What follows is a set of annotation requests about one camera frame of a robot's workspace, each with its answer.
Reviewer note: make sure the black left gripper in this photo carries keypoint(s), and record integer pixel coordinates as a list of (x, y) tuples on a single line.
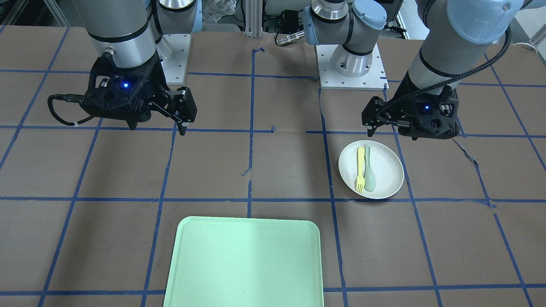
[(403, 103)]

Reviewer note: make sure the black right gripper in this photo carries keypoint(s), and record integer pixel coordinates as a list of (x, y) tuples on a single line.
[(158, 82)]

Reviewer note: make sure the yellow plastic fork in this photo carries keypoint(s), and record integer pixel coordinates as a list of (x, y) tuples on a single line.
[(360, 179)]

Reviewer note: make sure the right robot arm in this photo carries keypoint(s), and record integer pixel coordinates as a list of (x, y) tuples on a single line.
[(143, 48)]

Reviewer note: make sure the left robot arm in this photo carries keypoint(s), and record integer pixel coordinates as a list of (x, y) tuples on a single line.
[(465, 37)]

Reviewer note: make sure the pale green plastic spoon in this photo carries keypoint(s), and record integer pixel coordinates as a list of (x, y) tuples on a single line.
[(370, 184)]

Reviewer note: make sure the light green tray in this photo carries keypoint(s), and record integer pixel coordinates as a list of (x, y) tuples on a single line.
[(245, 262)]

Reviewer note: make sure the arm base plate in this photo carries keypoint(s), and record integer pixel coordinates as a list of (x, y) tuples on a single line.
[(174, 55), (340, 70)]

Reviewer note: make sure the aluminium frame post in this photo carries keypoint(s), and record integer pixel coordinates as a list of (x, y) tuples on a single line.
[(253, 17)]

